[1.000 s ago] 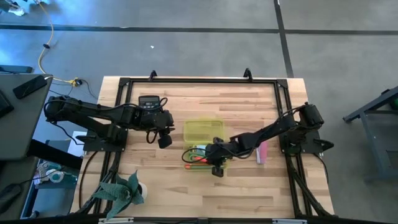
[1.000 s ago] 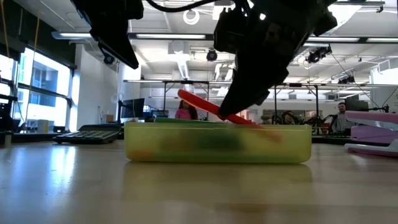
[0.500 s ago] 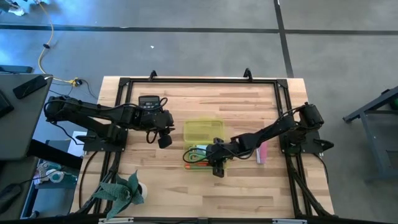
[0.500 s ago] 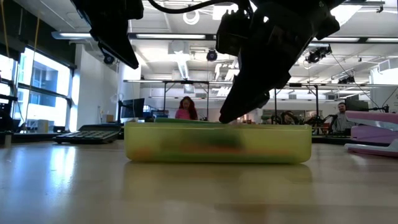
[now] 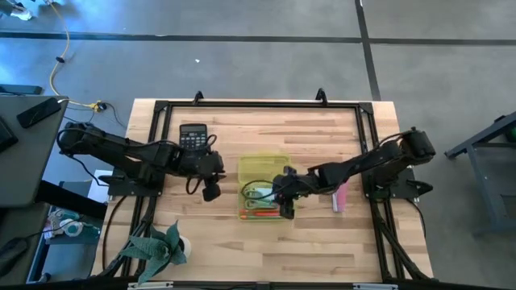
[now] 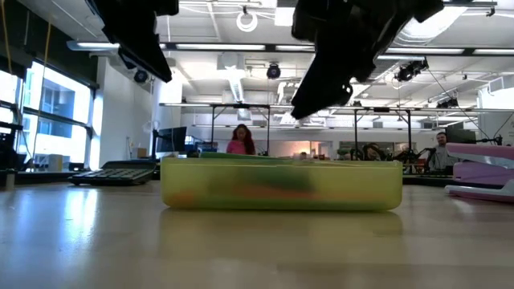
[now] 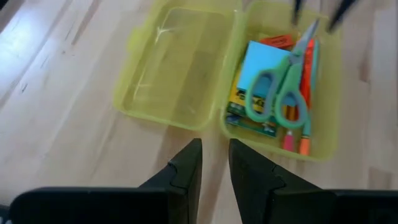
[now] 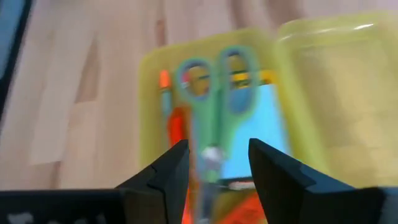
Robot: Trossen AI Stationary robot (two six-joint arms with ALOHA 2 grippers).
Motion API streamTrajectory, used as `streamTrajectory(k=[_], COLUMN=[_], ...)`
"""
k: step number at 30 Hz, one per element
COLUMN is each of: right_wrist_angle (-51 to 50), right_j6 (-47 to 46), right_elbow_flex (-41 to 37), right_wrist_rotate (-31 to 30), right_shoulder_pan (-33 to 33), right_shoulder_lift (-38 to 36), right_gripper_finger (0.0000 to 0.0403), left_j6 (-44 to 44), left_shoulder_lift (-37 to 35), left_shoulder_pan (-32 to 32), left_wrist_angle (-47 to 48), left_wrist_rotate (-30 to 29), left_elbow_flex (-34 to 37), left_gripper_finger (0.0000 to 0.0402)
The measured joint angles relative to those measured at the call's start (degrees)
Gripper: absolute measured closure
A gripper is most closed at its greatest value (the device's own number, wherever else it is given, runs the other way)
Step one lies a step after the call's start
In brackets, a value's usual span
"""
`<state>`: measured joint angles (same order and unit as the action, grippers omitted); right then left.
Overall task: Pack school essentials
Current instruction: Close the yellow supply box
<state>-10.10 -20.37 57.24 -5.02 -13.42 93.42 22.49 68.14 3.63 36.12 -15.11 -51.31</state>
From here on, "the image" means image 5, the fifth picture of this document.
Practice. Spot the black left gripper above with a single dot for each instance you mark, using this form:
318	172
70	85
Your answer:
201	163

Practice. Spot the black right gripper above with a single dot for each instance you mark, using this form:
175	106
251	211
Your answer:
298	183

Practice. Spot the blue sticky note pad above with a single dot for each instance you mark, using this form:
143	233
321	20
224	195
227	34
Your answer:
264	192

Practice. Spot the yellow-green translucent pencil case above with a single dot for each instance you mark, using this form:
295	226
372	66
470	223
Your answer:
262	169

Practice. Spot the green scissors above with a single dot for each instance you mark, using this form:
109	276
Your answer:
252	199

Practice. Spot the red marker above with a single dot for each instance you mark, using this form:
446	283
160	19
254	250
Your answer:
260	215

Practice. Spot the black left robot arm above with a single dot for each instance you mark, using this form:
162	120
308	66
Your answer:
121	149

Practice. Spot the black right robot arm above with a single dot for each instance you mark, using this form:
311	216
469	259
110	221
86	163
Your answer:
363	163

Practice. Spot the black calculator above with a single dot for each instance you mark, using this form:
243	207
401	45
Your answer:
193	137

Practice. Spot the pink stapler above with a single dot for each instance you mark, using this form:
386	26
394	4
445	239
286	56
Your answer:
339	197

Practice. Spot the artificial plant white pot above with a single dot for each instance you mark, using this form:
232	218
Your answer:
157	249

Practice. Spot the black smartphone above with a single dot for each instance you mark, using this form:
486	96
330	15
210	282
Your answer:
38	113

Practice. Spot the grey side table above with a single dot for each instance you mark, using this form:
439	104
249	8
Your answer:
28	161

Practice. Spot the grey metal bench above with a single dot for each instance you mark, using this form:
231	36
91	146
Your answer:
479	177

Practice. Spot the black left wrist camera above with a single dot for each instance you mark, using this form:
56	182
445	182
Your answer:
211	192

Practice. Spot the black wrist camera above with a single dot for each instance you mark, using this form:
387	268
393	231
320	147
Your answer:
211	192
287	212

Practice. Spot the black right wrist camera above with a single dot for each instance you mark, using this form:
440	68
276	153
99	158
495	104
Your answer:
287	212

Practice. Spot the black table frame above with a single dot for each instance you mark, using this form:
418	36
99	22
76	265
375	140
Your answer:
262	104

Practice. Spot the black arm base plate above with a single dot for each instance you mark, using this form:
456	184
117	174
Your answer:
121	189
403	189

